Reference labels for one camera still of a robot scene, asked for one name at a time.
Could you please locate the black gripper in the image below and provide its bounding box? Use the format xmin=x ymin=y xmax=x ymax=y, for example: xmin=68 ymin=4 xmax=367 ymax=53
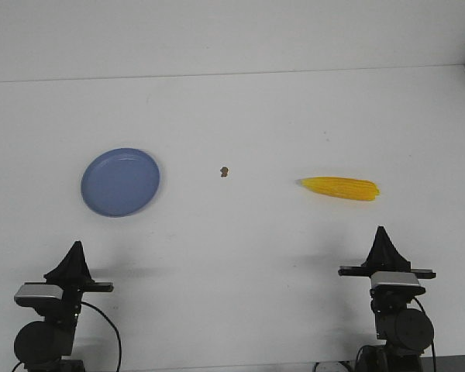
xmin=43 ymin=240 xmax=114 ymax=306
xmin=338 ymin=226 xmax=436 ymax=298

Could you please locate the yellow corn cob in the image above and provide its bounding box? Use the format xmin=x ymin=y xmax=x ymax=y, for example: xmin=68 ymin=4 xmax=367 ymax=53
xmin=299 ymin=177 xmax=380 ymax=202

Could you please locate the blue round plate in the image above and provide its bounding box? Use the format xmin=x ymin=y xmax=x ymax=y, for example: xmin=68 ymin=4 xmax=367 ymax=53
xmin=81 ymin=148 xmax=160 ymax=217

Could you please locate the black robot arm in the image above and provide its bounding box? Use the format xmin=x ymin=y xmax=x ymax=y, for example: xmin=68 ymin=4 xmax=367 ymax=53
xmin=338 ymin=226 xmax=436 ymax=371
xmin=13 ymin=241 xmax=122 ymax=371

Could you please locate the small brown table stain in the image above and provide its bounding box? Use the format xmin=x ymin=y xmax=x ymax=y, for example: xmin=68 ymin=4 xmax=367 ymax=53
xmin=220 ymin=167 xmax=229 ymax=177

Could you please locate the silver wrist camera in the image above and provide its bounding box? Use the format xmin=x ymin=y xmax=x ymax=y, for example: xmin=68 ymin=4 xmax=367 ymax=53
xmin=370 ymin=271 xmax=425 ymax=297
xmin=14 ymin=283 xmax=64 ymax=308

